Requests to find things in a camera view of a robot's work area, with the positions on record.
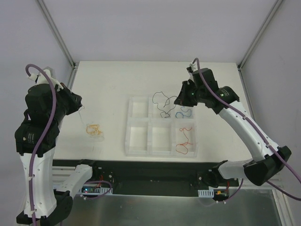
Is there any blue thin cable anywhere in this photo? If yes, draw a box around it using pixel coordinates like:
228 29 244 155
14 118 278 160
175 106 193 119

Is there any yellow thin cable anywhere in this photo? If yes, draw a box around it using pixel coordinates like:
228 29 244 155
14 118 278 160
85 123 103 136

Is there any red thin cable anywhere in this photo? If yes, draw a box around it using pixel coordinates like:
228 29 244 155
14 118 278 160
175 127 194 155

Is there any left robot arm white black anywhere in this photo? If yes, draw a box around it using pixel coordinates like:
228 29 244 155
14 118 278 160
15 83 100 226

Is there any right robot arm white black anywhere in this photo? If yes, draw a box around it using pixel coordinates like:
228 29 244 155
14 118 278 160
174 66 292 187

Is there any white six-compartment tray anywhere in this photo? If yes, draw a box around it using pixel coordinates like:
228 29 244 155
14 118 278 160
125 92 198 158

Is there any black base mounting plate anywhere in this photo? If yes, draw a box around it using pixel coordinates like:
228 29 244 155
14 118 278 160
53 157 270 196

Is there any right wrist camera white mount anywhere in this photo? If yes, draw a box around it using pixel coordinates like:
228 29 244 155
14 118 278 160
186 63 198 73

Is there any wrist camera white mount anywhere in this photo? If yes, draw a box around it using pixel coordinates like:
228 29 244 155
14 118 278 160
28 67 64 91
186 63 198 73

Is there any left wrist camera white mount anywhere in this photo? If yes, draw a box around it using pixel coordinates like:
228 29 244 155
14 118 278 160
28 67 64 91

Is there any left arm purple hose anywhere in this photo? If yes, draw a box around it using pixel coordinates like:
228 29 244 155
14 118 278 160
25 64 63 226

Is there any right aluminium corner post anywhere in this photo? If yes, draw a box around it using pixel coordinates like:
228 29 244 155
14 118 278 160
238 0 285 71

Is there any aluminium corner post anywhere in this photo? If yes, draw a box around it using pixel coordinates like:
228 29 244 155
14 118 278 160
35 0 77 70
238 0 285 71

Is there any left white cable duct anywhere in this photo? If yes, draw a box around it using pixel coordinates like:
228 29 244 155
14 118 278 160
79 186 113 195

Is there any white cable duct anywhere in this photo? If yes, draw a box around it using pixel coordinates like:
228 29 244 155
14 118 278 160
198 189 214 198
79 186 113 195

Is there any right white cable duct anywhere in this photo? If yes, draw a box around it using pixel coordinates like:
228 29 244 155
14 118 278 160
198 189 214 198

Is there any left aluminium corner post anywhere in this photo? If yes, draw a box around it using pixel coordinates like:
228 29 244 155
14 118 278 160
35 0 77 70

